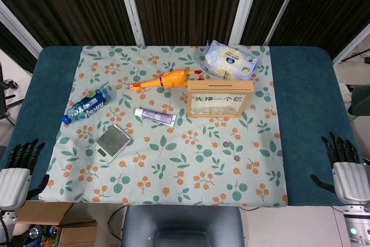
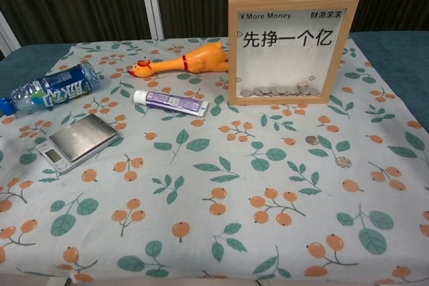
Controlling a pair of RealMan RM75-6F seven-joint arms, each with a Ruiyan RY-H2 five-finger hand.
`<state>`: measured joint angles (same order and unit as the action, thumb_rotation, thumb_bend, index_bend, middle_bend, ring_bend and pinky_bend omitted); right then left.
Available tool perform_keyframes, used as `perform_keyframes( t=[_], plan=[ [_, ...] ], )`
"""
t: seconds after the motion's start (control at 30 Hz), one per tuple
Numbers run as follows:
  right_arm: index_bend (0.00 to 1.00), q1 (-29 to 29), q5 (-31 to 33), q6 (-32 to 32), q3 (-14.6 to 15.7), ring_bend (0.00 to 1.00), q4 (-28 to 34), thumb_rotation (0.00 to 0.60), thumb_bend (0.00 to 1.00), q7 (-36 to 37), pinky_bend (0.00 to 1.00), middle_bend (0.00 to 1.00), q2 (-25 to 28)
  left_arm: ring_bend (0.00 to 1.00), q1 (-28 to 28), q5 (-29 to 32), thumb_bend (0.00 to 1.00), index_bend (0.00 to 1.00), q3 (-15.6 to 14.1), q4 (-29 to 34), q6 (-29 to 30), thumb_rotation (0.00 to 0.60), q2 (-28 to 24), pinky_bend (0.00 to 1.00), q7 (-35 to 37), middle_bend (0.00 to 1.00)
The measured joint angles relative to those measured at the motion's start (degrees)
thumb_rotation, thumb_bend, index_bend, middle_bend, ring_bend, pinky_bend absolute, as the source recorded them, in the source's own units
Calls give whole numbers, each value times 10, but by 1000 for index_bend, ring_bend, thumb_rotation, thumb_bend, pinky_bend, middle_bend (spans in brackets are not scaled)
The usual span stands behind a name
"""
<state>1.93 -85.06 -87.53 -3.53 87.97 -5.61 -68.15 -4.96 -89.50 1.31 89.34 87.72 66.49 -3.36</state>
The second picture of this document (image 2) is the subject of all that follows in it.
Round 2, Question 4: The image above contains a floral orange fruit tablecloth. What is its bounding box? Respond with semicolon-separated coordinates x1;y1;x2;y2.
0;36;429;284

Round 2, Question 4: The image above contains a wooden frame coin bank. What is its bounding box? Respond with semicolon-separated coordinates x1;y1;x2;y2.
227;0;360;106

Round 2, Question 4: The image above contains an orange rubber chicken toy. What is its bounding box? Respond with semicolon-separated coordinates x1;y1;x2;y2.
127;41;230;79

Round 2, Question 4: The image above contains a purple white toothpaste tube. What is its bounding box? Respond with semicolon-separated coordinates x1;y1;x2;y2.
133;89;210;118

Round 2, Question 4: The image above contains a silver digital pocket scale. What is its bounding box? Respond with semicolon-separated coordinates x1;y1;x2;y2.
36;113;123;175

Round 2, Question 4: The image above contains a blue label plastic bottle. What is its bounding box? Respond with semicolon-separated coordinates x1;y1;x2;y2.
0;62;101;118

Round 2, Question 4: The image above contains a white partition post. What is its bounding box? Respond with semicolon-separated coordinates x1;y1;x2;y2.
0;9;21;60
136;0;166;40

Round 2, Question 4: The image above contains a pile of silver coins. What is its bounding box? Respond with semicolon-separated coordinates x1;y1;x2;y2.
240;81;320;98

